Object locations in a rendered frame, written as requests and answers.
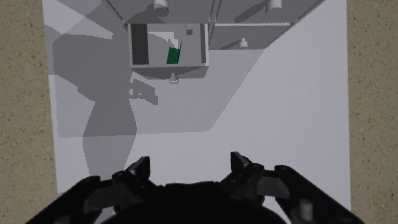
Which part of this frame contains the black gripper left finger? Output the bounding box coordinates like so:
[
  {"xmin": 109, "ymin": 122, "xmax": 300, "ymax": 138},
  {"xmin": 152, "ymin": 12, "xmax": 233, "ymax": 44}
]
[{"xmin": 25, "ymin": 156, "xmax": 172, "ymax": 224}]

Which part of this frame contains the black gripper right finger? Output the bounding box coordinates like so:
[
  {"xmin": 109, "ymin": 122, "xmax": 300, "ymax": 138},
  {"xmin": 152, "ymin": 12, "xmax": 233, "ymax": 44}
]
[{"xmin": 204, "ymin": 152, "xmax": 365, "ymax": 224}]

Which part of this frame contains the grey chest of drawers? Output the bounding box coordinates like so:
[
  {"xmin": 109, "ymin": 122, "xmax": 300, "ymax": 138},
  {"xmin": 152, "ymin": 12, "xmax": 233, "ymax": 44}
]
[{"xmin": 101, "ymin": 0, "xmax": 325, "ymax": 49}]

